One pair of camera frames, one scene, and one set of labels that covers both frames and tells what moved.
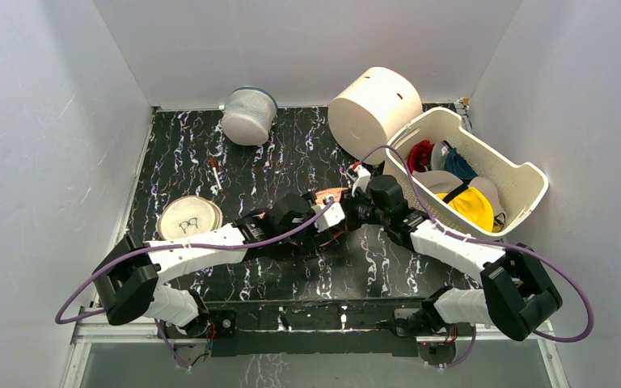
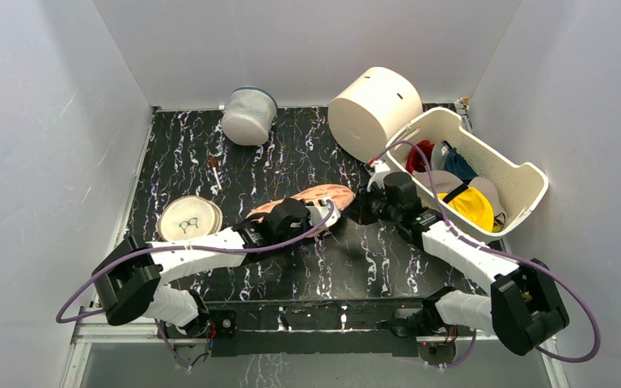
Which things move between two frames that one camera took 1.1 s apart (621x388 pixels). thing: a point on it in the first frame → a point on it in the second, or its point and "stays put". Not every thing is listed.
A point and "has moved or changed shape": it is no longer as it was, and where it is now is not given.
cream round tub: [373, 110] stays put
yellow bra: [474, 207] stays put
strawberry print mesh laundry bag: [330, 236] has moved or changed shape
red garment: [419, 156] stays put
